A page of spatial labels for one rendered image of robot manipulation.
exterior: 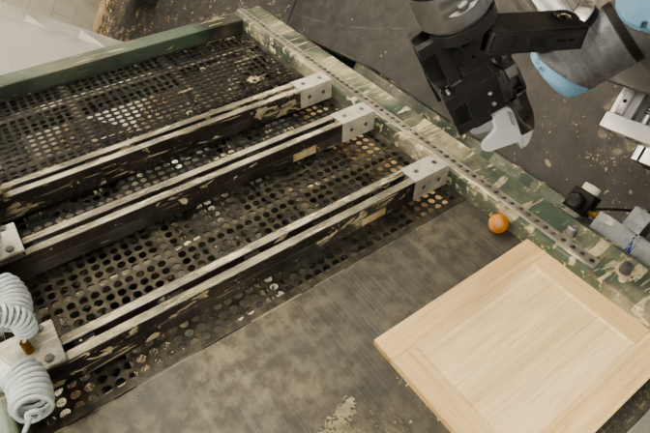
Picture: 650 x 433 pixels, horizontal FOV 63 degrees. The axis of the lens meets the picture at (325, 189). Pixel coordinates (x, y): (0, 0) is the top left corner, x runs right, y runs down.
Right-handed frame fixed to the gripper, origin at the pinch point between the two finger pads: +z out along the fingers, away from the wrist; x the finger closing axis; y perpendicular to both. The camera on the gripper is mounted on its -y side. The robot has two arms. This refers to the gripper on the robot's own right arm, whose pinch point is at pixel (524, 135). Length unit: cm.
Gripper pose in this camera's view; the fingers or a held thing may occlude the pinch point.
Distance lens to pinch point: 68.4
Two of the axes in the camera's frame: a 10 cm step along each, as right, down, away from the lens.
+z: 4.8, 5.8, 6.6
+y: -8.5, 4.8, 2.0
